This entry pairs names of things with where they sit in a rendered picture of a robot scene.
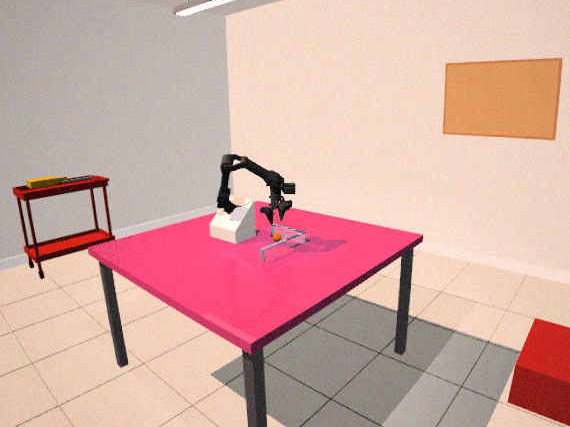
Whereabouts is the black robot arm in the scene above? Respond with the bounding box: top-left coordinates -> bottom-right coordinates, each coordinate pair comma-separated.
216,154 -> 296,214

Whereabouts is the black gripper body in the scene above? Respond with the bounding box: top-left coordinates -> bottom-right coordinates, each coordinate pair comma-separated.
260,195 -> 283,214

